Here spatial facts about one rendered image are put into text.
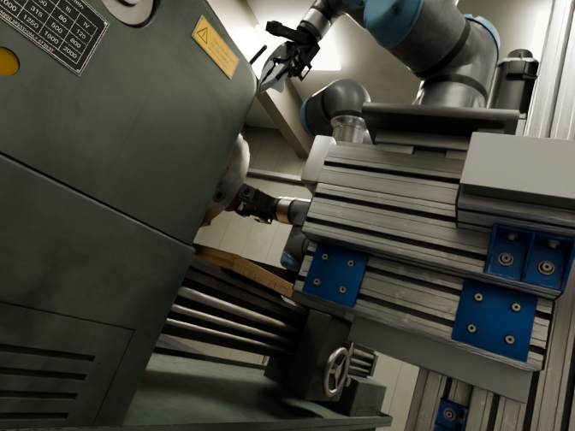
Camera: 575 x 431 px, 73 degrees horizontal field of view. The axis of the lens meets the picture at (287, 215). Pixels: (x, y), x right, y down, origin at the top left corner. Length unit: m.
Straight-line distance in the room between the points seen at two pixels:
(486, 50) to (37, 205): 0.73
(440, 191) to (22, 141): 0.56
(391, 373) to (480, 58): 4.06
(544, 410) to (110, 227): 0.70
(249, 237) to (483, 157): 5.09
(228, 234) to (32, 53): 5.19
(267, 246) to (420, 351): 4.70
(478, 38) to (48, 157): 0.68
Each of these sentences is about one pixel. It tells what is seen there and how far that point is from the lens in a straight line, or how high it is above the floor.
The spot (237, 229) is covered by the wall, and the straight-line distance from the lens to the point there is 5.63.
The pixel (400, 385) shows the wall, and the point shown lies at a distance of 4.57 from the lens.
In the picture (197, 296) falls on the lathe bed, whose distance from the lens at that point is 0.92.
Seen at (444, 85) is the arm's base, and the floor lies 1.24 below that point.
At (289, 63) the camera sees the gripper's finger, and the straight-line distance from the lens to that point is 1.06.
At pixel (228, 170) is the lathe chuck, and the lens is 0.93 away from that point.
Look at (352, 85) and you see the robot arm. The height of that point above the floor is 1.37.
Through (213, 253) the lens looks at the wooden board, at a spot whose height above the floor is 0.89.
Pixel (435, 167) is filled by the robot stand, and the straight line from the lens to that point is 0.63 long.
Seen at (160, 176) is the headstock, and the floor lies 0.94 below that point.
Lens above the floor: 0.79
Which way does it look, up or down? 15 degrees up
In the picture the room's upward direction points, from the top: 20 degrees clockwise
